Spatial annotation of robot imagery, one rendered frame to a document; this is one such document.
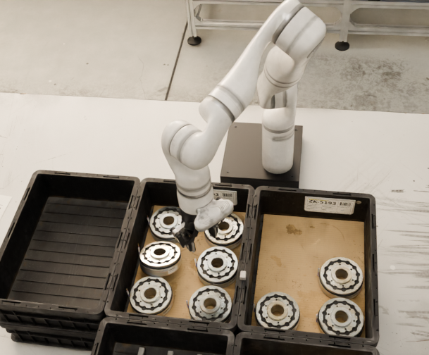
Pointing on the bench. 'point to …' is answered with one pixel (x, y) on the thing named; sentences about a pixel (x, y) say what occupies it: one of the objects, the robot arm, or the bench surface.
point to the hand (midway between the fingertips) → (201, 238)
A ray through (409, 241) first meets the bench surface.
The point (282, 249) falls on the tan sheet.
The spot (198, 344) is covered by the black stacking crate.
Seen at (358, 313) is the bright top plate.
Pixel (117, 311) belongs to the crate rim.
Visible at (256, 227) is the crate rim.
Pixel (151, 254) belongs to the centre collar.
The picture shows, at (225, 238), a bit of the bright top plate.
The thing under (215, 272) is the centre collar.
